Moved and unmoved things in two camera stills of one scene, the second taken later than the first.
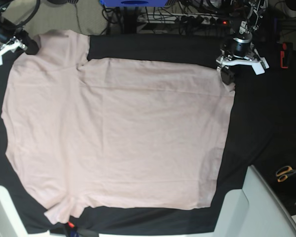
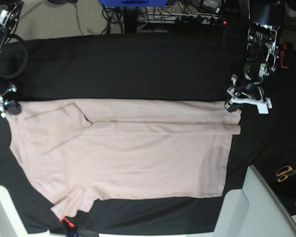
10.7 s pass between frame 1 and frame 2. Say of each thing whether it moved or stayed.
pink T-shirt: moved
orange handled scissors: stayed
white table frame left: stayed
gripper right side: moved
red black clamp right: stayed
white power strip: stayed
